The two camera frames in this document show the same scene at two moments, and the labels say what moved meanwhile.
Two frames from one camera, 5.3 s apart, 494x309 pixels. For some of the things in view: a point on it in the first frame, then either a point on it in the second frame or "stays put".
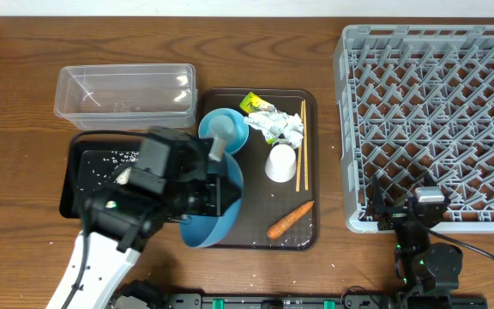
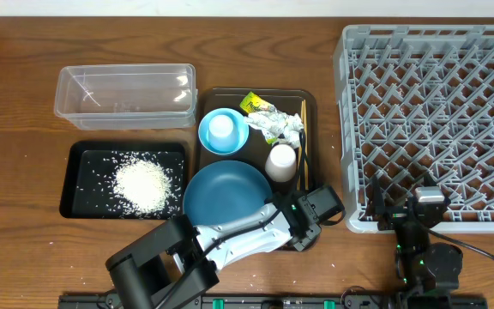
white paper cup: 281,164 stays put
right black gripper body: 394,216 stays put
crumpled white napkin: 278,128 stays put
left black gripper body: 189,196 -> 302,205
